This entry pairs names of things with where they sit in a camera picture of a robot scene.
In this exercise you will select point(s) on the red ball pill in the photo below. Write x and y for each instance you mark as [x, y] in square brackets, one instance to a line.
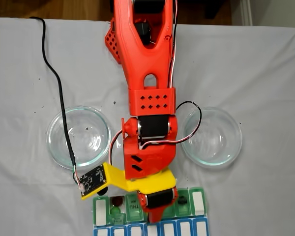
[182, 200]
[117, 200]

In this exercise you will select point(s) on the weekly pill organizer box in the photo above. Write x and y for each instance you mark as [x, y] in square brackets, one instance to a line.
[199, 221]

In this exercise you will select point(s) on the clear glass bowl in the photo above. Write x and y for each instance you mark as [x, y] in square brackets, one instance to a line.
[194, 152]
[98, 118]

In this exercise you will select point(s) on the green ball pill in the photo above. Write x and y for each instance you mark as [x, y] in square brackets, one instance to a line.
[115, 210]

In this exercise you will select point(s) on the white tablecloth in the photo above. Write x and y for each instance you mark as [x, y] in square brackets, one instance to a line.
[236, 73]

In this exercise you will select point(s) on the camera board on yellow mount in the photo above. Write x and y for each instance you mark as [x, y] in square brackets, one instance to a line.
[93, 180]

